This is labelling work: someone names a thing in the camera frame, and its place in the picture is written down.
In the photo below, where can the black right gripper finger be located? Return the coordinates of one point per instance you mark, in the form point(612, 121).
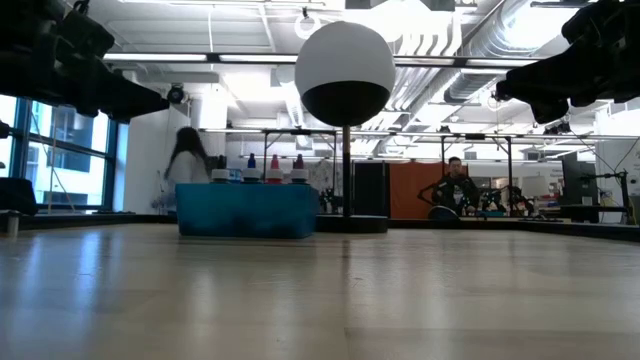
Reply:
point(540, 87)

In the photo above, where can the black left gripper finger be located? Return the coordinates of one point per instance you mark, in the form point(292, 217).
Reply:
point(135, 102)

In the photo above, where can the red-tipped food coloring bottle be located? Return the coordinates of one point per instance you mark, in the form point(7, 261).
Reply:
point(274, 174)

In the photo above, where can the black-tipped food coloring bottle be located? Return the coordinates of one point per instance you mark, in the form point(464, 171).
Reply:
point(220, 175)

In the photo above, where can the blue-tipped food coloring bottle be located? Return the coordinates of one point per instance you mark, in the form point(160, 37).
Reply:
point(251, 174)

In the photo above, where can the black ceiling spotlight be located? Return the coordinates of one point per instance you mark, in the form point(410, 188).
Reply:
point(176, 95)

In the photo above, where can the small black ceiling rig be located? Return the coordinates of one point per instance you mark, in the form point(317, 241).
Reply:
point(557, 129)

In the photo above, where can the person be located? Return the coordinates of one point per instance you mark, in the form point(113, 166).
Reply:
point(187, 167)
point(455, 192)

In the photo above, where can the tall black monitor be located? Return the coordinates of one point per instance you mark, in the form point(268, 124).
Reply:
point(580, 180)

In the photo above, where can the black boom stand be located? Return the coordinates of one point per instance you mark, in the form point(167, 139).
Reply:
point(623, 187)

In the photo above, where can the black bulky seat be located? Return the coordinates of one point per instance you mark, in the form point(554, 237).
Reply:
point(17, 195)

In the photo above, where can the teal storage box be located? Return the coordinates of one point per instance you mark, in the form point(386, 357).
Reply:
point(250, 210)

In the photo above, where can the black rounded object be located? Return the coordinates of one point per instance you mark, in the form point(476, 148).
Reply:
point(444, 214)

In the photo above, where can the orange partition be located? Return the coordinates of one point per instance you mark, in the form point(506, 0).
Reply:
point(410, 190)

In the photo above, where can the white black sphere on stand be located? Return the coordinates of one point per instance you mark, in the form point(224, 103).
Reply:
point(345, 65)

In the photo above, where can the black panel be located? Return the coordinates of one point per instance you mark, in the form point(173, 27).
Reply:
point(370, 187)

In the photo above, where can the ceiling light rail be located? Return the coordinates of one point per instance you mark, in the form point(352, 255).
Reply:
point(150, 57)

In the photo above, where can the silver ventilation duct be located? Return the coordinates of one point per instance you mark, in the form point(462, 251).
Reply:
point(500, 35)

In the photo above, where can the dark window frame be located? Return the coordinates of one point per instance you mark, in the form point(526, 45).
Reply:
point(112, 165)

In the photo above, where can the black metal gantry frame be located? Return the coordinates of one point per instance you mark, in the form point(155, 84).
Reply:
point(475, 136)

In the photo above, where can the black table edge rail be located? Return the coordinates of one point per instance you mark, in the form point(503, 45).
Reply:
point(125, 219)

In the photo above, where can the short grey post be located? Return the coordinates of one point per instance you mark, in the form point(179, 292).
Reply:
point(13, 225)

